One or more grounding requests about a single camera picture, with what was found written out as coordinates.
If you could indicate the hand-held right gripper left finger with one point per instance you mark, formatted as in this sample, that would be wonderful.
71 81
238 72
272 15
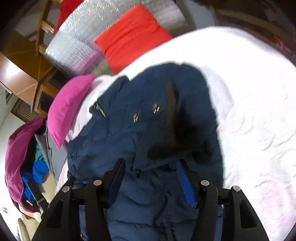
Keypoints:
115 178

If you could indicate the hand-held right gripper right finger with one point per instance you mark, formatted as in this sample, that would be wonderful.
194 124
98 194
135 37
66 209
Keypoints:
187 185

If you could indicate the navy blue zip jacket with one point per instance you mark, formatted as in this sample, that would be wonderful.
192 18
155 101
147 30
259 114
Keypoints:
138 129

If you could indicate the pile of clothes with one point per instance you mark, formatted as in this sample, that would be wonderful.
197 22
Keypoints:
13 150

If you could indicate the grey garment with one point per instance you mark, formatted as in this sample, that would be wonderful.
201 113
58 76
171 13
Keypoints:
49 157

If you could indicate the bright blue garment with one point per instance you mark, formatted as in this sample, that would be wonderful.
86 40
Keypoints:
39 171

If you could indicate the teal garment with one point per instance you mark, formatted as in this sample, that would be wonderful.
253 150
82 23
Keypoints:
39 153

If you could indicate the pink pillow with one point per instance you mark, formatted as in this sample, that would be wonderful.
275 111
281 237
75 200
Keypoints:
67 109

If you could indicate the cream leather sofa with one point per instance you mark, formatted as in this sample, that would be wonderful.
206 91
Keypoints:
27 229

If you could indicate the white fleece blanket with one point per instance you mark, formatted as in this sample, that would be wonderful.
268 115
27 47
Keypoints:
254 104

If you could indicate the brown striped curtain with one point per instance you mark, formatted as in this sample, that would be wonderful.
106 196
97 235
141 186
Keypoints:
19 110

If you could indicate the wooden pillar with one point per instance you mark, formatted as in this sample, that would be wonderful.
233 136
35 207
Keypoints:
20 76

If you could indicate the orange-red pillow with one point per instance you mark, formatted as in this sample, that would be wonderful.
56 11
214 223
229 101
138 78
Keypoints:
131 39

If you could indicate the silver foil insulation mat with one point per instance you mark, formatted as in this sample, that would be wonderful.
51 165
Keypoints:
76 41

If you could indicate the wooden stair railing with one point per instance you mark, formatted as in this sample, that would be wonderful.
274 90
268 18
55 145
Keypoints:
44 25

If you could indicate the red blanket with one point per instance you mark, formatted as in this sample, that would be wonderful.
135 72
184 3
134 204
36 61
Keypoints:
67 9

